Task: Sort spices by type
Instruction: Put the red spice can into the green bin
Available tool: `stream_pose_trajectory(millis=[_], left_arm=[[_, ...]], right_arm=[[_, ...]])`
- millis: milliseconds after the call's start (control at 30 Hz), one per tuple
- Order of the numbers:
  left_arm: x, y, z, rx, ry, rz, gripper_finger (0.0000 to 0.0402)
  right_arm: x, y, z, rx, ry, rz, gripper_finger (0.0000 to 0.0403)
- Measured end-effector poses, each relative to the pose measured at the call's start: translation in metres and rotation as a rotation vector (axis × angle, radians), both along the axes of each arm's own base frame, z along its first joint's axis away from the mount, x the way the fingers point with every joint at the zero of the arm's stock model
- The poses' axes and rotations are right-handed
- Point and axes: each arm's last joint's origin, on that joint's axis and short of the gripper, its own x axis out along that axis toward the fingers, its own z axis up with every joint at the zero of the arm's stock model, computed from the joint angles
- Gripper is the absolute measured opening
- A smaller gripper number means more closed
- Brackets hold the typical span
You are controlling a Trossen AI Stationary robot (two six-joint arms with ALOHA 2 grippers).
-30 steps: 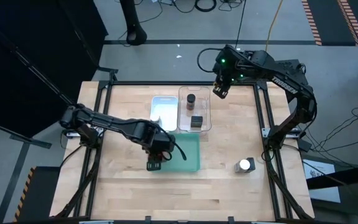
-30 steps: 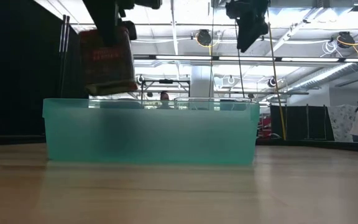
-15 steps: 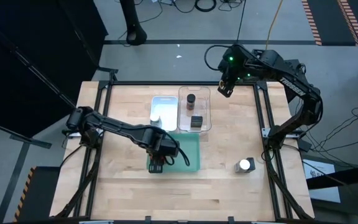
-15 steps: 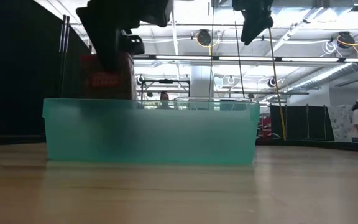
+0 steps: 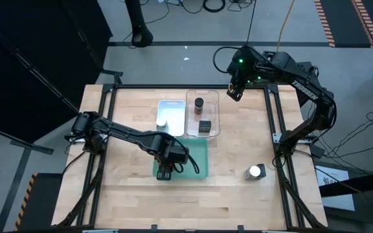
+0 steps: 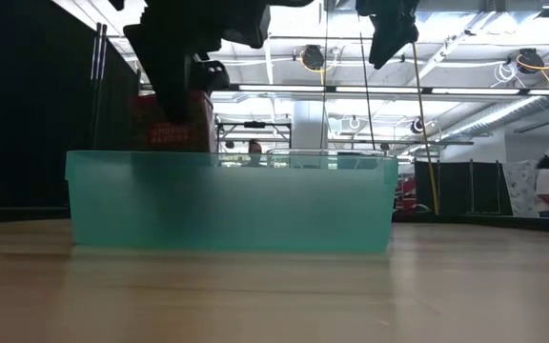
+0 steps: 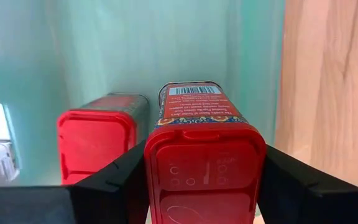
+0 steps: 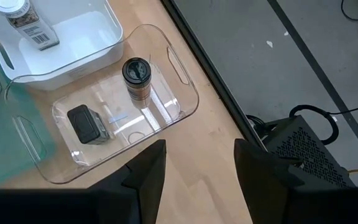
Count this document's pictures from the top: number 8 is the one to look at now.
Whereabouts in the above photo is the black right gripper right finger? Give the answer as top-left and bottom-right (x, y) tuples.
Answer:
(233, 138), (358, 224)

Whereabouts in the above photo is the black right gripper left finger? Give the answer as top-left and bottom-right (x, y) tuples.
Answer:
(0, 139), (168, 224)

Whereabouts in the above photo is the black-lid orange-label spice jar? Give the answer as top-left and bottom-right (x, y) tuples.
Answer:
(121, 56), (153, 110)

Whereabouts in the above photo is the white-lid bagel seasoning jar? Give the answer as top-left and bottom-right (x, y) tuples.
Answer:
(0, 0), (60, 52)

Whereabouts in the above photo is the black perforated computer tower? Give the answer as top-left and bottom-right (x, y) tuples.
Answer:
(260, 114), (357, 189)

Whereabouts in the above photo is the clear plastic bin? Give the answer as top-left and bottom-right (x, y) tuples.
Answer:
(4, 24), (200, 185)

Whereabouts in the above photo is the white plastic bin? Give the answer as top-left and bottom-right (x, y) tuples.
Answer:
(0, 0), (125, 91)

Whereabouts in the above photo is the black looped tower cable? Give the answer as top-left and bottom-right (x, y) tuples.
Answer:
(288, 101), (358, 146)

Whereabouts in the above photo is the black aluminium table frame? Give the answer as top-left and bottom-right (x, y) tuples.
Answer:
(160, 0), (267, 152)

